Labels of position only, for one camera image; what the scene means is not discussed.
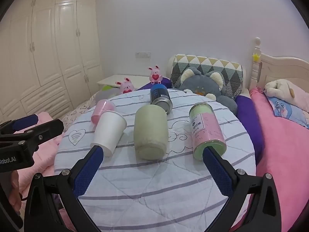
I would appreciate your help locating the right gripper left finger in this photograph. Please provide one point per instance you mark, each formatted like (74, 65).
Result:
(41, 212)

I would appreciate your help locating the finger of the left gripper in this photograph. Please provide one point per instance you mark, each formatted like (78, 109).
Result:
(12, 126)
(33, 136)

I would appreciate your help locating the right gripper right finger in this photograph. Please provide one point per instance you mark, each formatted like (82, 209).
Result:
(263, 212)

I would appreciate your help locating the green ceramic cup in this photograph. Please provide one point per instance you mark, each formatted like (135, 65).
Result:
(151, 132)

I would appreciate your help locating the pink plastic cup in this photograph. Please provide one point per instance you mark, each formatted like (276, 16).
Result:
(101, 107)

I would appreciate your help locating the white paper cup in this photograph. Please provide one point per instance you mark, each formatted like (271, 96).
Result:
(108, 132)

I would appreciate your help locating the left human hand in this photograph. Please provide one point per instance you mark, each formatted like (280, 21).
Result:
(14, 196)

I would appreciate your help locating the pink folded blanket left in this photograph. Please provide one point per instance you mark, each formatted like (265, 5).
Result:
(44, 164)

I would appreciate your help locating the pink blanket right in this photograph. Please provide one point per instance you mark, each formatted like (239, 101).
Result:
(285, 156)

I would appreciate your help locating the heart patterned bed sheet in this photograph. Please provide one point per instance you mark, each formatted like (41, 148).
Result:
(84, 107)

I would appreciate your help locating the cream white wardrobe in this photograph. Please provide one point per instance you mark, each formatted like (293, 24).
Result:
(49, 57)

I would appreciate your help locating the green pink cookie jar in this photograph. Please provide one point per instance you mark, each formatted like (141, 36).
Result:
(205, 130)

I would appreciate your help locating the purple pillow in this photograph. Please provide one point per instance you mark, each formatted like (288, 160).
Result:
(248, 116)

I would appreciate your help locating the blue cartoon pillow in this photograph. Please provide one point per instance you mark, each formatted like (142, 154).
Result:
(295, 109)

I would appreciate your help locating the pink bunny toy left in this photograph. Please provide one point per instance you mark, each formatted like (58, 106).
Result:
(126, 86)

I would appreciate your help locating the white plush toy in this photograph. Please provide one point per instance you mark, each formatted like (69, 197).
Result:
(280, 88)

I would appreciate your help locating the white bedside table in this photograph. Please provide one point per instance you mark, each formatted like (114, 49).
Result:
(137, 81)

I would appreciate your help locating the grey cat plush toy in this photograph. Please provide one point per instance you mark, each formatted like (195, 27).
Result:
(211, 85)

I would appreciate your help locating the triangle patterned headboard cushion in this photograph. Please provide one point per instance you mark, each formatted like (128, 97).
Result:
(232, 72)

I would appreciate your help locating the cream wooden bed headboard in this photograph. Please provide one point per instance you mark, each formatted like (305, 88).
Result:
(270, 68)

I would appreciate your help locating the blue black metal can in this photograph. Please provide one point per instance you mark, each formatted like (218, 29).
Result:
(159, 96)

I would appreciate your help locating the pink bunny toy with heart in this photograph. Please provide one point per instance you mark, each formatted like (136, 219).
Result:
(155, 75)

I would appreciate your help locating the yellow star sticker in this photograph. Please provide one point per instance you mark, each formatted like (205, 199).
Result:
(255, 57)

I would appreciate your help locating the white wall socket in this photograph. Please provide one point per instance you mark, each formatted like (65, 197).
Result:
(143, 55)

